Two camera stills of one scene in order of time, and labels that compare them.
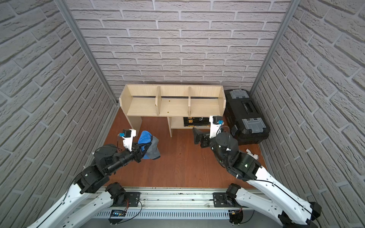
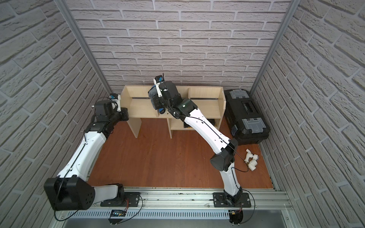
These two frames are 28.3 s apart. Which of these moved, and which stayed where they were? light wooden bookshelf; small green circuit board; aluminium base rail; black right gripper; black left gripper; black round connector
Moved: black left gripper; black right gripper
Stayed: aluminium base rail; black round connector; small green circuit board; light wooden bookshelf
